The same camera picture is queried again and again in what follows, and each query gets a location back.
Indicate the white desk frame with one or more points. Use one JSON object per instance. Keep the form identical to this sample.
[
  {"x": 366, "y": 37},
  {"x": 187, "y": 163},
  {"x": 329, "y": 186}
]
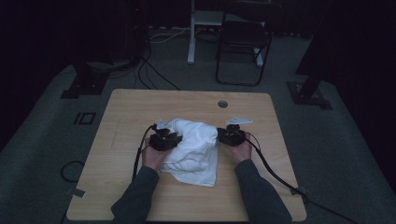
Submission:
[{"x": 191, "y": 46}]

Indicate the dark computer tower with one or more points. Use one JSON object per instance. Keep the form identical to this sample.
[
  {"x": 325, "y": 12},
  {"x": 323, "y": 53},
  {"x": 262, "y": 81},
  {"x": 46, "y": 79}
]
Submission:
[{"x": 137, "y": 31}]

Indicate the person's right hand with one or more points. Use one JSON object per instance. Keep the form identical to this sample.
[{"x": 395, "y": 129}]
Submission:
[{"x": 241, "y": 154}]

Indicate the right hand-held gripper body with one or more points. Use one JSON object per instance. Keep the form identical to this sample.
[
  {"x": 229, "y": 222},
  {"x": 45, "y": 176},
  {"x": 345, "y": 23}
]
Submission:
[{"x": 235, "y": 137}]

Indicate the black floor tape marking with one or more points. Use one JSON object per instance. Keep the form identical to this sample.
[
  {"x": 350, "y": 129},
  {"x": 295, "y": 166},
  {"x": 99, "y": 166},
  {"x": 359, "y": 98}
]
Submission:
[{"x": 75, "y": 118}]

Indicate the black folding chair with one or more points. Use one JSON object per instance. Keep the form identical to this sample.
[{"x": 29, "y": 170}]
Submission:
[{"x": 246, "y": 32}]

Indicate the person's left hand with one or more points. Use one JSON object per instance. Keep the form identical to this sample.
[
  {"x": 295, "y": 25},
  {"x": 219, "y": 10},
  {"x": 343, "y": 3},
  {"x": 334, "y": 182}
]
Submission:
[{"x": 152, "y": 158}]

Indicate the white skirt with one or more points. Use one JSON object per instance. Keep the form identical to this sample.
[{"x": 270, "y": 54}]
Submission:
[{"x": 196, "y": 149}]

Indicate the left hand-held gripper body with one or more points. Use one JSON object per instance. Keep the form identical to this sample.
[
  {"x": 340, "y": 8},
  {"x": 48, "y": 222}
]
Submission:
[{"x": 160, "y": 141}]

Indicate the black stand with base plate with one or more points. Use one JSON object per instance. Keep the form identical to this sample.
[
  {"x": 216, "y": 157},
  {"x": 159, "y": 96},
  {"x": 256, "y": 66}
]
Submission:
[
  {"x": 87, "y": 84},
  {"x": 306, "y": 95}
]

